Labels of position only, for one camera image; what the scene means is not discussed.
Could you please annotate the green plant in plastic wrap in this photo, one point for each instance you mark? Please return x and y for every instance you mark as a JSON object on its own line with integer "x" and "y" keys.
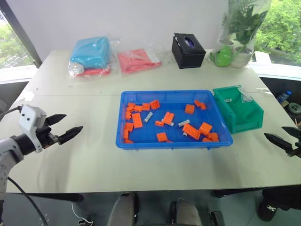
{"x": 244, "y": 21}

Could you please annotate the green plastic bin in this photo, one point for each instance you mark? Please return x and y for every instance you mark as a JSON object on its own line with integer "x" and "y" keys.
{"x": 244, "y": 117}

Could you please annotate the grey rounded robot leg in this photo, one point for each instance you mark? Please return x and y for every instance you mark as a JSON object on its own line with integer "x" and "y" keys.
{"x": 123, "y": 209}
{"x": 187, "y": 213}

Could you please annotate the black tissue box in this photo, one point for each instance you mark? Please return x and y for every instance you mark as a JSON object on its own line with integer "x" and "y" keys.
{"x": 188, "y": 53}

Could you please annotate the white paper scrap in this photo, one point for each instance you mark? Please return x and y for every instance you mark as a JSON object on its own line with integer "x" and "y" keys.
{"x": 264, "y": 91}

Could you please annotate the white plant pot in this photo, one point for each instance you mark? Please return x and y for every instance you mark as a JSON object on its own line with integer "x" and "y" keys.
{"x": 241, "y": 60}

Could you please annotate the square orange building block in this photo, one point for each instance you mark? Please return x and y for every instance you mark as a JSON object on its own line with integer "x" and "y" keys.
{"x": 189, "y": 109}
{"x": 205, "y": 128}
{"x": 162, "y": 137}
{"x": 155, "y": 104}

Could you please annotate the long orange building block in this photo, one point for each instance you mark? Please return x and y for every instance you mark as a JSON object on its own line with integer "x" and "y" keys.
{"x": 191, "y": 131}
{"x": 137, "y": 120}

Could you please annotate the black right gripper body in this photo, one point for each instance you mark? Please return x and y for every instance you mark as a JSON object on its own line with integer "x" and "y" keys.
{"x": 296, "y": 150}

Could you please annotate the black table frame bar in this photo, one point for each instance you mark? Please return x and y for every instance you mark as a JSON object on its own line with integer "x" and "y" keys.
{"x": 56, "y": 197}

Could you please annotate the green frog watering can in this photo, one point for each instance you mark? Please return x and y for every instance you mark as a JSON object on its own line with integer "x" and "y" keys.
{"x": 223, "y": 56}

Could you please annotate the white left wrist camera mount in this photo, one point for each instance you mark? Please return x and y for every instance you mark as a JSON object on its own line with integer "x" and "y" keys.
{"x": 29, "y": 115}

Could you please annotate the plastic water bottle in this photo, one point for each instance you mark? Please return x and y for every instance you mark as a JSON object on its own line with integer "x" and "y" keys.
{"x": 284, "y": 96}

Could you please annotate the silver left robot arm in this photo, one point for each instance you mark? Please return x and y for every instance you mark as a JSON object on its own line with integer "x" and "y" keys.
{"x": 9, "y": 148}

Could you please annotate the small orange building block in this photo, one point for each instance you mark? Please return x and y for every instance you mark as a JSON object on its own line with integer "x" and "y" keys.
{"x": 129, "y": 141}
{"x": 138, "y": 108}
{"x": 126, "y": 134}
{"x": 145, "y": 107}
{"x": 128, "y": 114}
{"x": 129, "y": 126}
{"x": 159, "y": 123}
{"x": 207, "y": 140}
{"x": 131, "y": 107}

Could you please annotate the black rounded shape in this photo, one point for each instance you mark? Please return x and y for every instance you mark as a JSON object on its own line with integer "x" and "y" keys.
{"x": 275, "y": 203}

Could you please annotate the blue plastic tray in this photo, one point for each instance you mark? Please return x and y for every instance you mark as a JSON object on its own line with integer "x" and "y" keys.
{"x": 150, "y": 135}

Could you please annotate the dark window frame post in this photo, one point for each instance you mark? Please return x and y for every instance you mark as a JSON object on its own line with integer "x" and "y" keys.
{"x": 18, "y": 30}

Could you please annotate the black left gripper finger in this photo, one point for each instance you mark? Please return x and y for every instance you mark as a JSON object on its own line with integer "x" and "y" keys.
{"x": 56, "y": 118}
{"x": 70, "y": 134}

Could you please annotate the bagged blue cloth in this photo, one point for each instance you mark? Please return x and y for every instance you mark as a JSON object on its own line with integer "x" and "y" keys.
{"x": 91, "y": 50}

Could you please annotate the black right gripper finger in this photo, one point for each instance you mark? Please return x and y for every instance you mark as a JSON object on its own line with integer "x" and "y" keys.
{"x": 279, "y": 142}
{"x": 294, "y": 131}

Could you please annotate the bagged red cloth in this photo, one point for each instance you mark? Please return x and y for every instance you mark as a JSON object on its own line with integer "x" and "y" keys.
{"x": 136, "y": 61}
{"x": 94, "y": 71}

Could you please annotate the clear small plastic bag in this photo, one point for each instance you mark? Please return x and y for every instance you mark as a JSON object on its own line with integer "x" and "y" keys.
{"x": 247, "y": 95}

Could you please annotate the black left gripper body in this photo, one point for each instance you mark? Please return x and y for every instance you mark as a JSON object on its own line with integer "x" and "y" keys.
{"x": 48, "y": 137}

